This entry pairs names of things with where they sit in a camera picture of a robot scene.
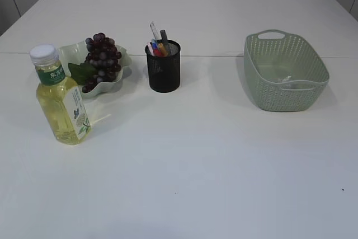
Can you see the gold glitter pen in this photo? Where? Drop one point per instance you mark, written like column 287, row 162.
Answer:
column 162, row 49

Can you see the red glitter pen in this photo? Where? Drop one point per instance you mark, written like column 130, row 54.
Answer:
column 157, row 53

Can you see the blue capped scissors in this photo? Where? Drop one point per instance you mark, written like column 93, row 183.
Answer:
column 154, row 44

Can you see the pink purple capped scissors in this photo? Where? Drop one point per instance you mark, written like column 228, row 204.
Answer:
column 150, row 49

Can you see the silver glitter pen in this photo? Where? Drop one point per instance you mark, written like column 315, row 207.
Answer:
column 165, row 42

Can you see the clear plastic ruler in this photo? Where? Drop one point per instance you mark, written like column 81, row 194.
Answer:
column 154, row 31

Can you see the purple grape bunch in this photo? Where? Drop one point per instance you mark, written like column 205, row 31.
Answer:
column 101, row 64

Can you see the clear plastic sheet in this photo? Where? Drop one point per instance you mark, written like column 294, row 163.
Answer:
column 284, row 80

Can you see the yellow tea bottle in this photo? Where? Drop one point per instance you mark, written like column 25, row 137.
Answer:
column 59, row 97

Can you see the black mesh pen holder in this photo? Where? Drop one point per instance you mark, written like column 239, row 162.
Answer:
column 164, row 73

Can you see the green woven plastic basket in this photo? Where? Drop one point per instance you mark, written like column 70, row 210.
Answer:
column 267, row 59

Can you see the pale green wavy plate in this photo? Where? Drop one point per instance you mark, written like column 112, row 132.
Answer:
column 76, row 54

